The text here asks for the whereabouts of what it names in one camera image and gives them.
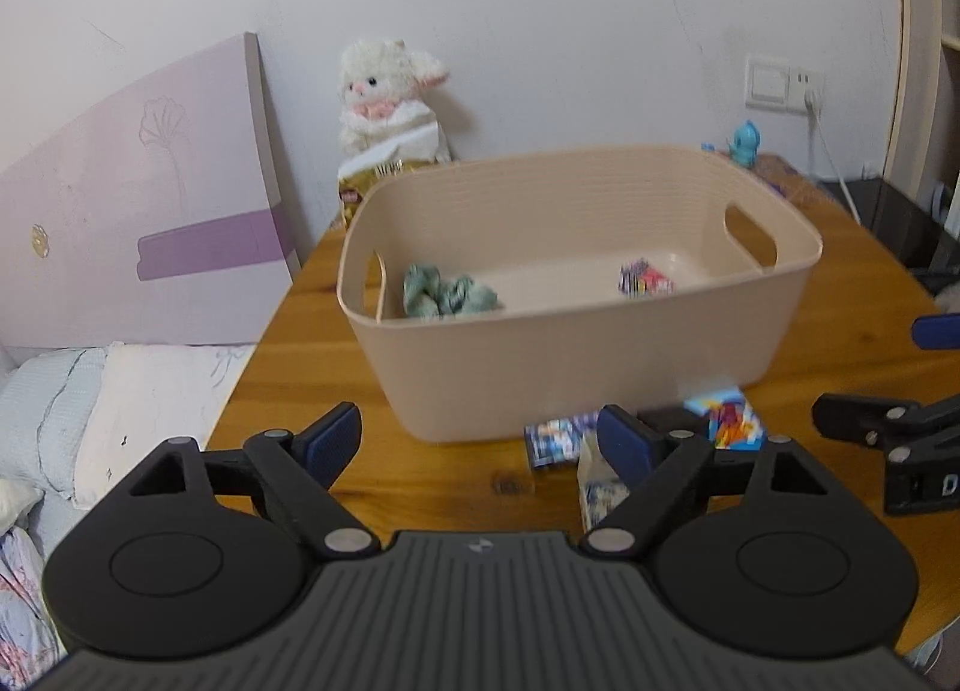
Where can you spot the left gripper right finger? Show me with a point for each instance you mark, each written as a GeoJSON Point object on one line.
{"type": "Point", "coordinates": [666, 479]}

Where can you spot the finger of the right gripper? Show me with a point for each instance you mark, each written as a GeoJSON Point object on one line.
{"type": "Point", "coordinates": [881, 422]}
{"type": "Point", "coordinates": [938, 332]}

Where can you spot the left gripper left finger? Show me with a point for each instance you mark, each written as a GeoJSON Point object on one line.
{"type": "Point", "coordinates": [295, 473]}

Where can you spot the white paper carton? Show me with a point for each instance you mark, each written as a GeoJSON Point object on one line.
{"type": "Point", "coordinates": [600, 489]}

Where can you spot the blue cartoon tissue pack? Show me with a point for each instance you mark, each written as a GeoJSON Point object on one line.
{"type": "Point", "coordinates": [731, 421]}

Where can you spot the Hello Kitty card box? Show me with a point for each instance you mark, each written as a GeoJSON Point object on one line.
{"type": "Point", "coordinates": [559, 441]}

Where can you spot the long cartoon sticker box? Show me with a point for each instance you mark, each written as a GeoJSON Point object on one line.
{"type": "Point", "coordinates": [641, 278]}

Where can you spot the black side cabinet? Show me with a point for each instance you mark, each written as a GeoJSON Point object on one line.
{"type": "Point", "coordinates": [908, 231]}

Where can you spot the white pillow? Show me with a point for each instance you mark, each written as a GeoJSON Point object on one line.
{"type": "Point", "coordinates": [148, 394]}

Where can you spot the floral table mat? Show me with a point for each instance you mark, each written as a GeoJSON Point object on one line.
{"type": "Point", "coordinates": [775, 172]}

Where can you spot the beige plastic basket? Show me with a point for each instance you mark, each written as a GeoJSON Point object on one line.
{"type": "Point", "coordinates": [549, 234]}

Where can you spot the light blue blanket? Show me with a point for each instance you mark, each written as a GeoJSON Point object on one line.
{"type": "Point", "coordinates": [45, 409]}

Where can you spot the blue plastic toy figure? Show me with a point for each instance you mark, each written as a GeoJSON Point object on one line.
{"type": "Point", "coordinates": [744, 145]}

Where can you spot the lilac bed headboard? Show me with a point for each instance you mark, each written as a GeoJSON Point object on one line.
{"type": "Point", "coordinates": [154, 217]}

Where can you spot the gold snack bag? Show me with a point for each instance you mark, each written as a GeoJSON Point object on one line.
{"type": "Point", "coordinates": [355, 184]}

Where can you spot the floral bed sheet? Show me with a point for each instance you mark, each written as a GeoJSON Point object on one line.
{"type": "Point", "coordinates": [29, 643]}

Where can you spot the white plush lamb toy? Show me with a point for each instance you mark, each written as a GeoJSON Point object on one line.
{"type": "Point", "coordinates": [382, 86]}

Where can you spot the beige wardrobe shelf frame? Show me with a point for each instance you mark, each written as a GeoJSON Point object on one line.
{"type": "Point", "coordinates": [922, 160]}

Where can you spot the white wall switch socket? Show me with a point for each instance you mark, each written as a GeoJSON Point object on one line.
{"type": "Point", "coordinates": [773, 84]}

